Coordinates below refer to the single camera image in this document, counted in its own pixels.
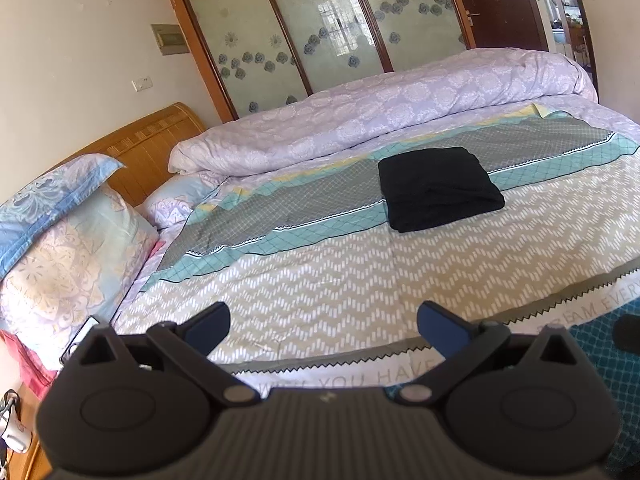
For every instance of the blue floral pillow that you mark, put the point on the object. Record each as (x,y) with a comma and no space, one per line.
(46,200)

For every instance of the small lilac pillow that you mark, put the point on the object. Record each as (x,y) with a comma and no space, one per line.
(175,199)

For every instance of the black pants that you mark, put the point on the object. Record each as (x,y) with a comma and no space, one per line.
(436,186)

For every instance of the wooden headboard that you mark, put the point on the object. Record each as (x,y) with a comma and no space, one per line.
(143,147)

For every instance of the white wall socket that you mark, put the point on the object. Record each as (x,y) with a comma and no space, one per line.
(141,84)

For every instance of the lilac rolled duvet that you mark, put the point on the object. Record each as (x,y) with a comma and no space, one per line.
(361,110)

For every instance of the wall electrical panel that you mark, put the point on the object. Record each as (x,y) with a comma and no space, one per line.
(170,39)

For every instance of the smartphone on bed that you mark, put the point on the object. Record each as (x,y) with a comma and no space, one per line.
(77,339)

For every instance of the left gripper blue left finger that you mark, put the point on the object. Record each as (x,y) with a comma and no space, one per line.
(186,347)

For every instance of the patterned bed cover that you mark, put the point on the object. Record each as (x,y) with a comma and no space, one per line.
(323,293)

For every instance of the sliding glass wardrobe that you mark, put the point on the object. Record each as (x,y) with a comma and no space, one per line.
(256,55)

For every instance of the dark brown door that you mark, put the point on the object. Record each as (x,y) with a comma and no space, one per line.
(508,24)

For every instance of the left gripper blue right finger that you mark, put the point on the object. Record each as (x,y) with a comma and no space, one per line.
(464,346)

